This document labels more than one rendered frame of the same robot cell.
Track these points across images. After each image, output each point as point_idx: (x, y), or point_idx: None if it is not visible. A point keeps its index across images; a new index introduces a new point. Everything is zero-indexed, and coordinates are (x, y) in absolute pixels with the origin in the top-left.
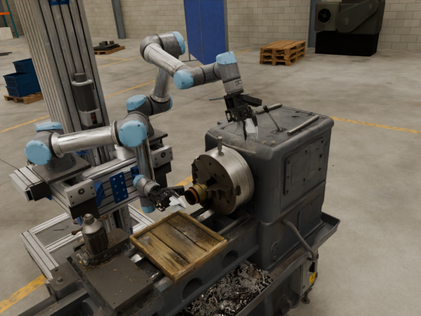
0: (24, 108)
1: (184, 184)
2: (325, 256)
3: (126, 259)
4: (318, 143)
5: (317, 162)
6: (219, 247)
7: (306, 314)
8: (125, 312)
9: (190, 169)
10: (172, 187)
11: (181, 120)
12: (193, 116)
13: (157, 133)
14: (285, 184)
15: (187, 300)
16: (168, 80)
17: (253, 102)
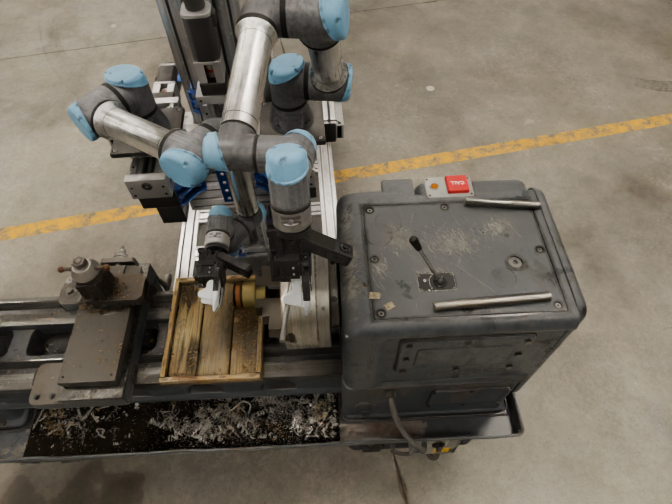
0: None
1: (447, 160)
2: (527, 420)
3: (123, 325)
4: (513, 340)
5: (503, 359)
6: (243, 379)
7: (414, 469)
8: (75, 390)
9: (480, 136)
10: (235, 259)
11: (559, 17)
12: (585, 18)
13: (312, 132)
14: (397, 363)
15: (196, 395)
16: (326, 66)
17: (324, 257)
